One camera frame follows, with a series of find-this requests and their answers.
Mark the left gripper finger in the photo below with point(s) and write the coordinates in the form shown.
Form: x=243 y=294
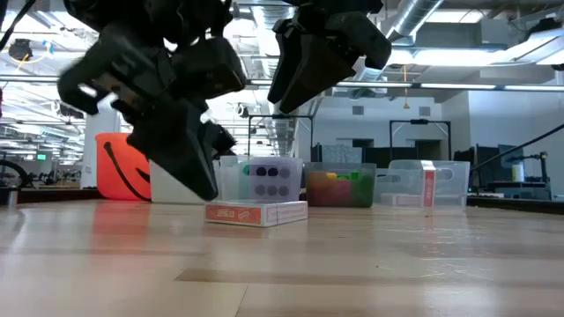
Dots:
x=218 y=141
x=180 y=145

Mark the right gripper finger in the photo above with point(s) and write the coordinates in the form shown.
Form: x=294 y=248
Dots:
x=284 y=66
x=317 y=70

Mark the purple foam dice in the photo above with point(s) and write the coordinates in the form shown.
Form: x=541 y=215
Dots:
x=277 y=181

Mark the orange-red playing card deck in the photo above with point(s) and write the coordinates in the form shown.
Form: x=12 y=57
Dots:
x=255 y=214

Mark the yellow toy brick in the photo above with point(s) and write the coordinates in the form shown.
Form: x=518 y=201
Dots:
x=331 y=176

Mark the long green toy brick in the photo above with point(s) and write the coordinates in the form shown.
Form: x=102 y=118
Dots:
x=348 y=176

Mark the large red toy brick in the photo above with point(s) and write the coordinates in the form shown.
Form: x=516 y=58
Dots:
x=335 y=193

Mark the green rounded toy brick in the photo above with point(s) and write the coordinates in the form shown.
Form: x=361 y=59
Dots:
x=365 y=190

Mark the lilac playing card deck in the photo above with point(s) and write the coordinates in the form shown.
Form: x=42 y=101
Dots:
x=401 y=200

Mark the pink playing card deck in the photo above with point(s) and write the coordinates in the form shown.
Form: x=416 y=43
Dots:
x=428 y=185

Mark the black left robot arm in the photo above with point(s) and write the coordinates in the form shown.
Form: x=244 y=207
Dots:
x=145 y=11

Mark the white opaque plastic bin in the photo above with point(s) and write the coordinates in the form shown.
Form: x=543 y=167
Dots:
x=161 y=189

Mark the clear plastic bin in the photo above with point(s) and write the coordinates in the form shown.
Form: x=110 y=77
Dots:
x=229 y=189
x=454 y=193

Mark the orange pumpkin face bucket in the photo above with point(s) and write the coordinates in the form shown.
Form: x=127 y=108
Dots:
x=100 y=176

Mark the smoky grey plastic bin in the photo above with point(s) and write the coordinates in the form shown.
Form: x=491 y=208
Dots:
x=317 y=168

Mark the bicycle wheel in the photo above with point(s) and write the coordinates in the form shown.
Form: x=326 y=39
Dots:
x=11 y=169

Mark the black diagonal pole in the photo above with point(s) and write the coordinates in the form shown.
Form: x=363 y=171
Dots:
x=520 y=149

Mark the white bottle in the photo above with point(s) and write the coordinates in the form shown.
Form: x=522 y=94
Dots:
x=518 y=172

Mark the black ceiling camera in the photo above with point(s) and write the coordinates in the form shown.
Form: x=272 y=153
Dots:
x=20 y=49

